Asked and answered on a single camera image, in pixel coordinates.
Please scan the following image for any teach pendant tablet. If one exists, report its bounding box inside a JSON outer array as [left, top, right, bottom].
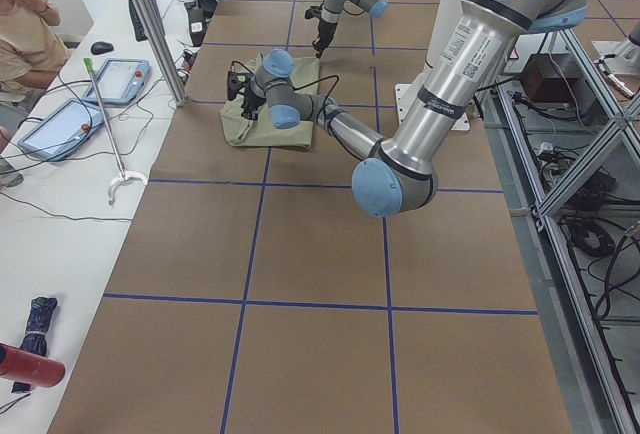
[[17, 99, 104, 162], [83, 58, 151, 107]]

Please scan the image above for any black computer mouse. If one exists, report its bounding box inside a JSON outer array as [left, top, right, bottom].
[[90, 41, 114, 55]]

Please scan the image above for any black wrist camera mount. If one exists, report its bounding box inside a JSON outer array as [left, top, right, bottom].
[[304, 5, 322, 20], [226, 71, 253, 101]]

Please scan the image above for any folded dark blue umbrella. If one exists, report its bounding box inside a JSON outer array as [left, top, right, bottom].
[[11, 297, 58, 394]]

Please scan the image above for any person in beige shirt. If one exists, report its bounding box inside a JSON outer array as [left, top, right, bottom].
[[1, 0, 71, 105]]

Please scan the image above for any near teach pendant tablet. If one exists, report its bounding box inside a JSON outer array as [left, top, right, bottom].
[[17, 99, 104, 162]]

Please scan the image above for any black braided left cable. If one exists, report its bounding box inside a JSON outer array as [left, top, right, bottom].
[[289, 75, 339, 105]]

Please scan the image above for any reacher grabber stick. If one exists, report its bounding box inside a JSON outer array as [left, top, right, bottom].
[[83, 57, 148, 206]]

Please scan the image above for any brown box under frame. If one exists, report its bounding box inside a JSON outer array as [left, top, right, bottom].
[[519, 53, 582, 103]]

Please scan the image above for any far teach pendant tablet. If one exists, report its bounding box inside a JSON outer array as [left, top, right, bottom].
[[83, 58, 151, 107]]

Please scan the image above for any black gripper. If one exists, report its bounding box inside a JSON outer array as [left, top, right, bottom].
[[312, 21, 334, 58], [241, 88, 261, 121]]

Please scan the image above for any black keyboard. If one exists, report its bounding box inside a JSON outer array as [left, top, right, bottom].
[[128, 0, 147, 42]]

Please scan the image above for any aluminium frame rack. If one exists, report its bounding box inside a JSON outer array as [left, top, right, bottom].
[[481, 28, 639, 433]]

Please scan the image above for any red bottle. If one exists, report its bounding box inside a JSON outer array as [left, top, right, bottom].
[[1, 344, 66, 388]]

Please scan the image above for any olive green long-sleeve shirt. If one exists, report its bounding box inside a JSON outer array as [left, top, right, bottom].
[[220, 49, 324, 150]]

